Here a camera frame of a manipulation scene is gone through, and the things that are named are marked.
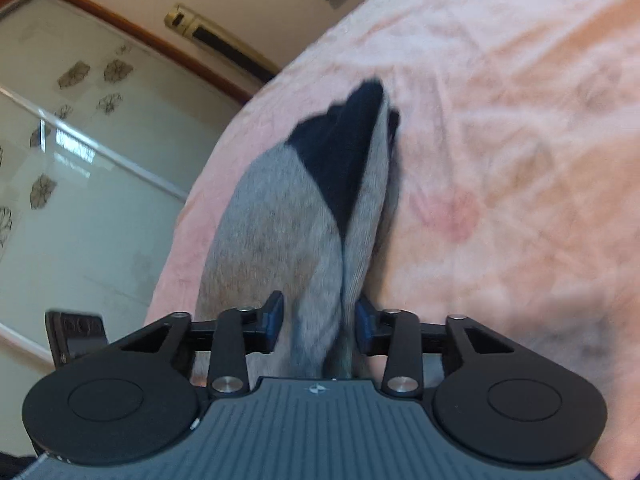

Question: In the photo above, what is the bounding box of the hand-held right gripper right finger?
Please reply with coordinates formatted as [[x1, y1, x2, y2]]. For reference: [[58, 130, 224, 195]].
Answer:
[[354, 294, 516, 398]]

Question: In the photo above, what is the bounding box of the black rectangular device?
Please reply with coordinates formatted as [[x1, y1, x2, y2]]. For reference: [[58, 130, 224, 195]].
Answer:
[[45, 310, 109, 367]]

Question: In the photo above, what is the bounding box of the wall air conditioner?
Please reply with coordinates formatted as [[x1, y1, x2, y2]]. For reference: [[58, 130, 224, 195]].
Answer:
[[164, 4, 281, 83]]

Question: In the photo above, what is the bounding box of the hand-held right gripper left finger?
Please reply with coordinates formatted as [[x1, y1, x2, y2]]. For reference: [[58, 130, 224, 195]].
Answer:
[[120, 290, 286, 398]]

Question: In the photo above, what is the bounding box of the navy and grey sweater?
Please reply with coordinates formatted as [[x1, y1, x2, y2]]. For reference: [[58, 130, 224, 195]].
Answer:
[[192, 77, 401, 386]]

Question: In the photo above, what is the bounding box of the pink bedsheet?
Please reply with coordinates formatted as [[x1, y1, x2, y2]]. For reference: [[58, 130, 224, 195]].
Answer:
[[145, 0, 640, 480]]

